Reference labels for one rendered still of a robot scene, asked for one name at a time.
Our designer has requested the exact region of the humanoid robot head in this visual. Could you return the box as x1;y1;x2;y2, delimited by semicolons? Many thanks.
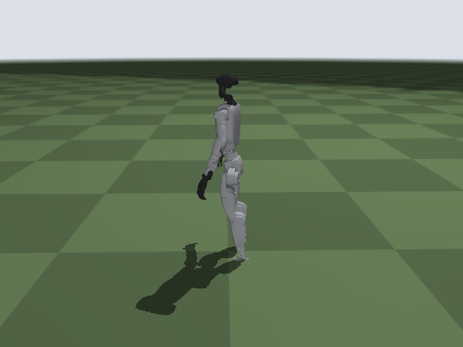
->
216;74;239;106

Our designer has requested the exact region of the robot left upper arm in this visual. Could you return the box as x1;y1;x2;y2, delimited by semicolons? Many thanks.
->
215;108;229;150

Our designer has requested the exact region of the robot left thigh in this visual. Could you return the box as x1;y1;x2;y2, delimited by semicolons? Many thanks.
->
220;166;246;224

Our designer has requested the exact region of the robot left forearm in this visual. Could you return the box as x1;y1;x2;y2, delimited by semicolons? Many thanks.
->
203;138;222;176

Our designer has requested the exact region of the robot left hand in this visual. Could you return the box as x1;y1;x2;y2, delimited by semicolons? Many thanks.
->
197;171;213;200

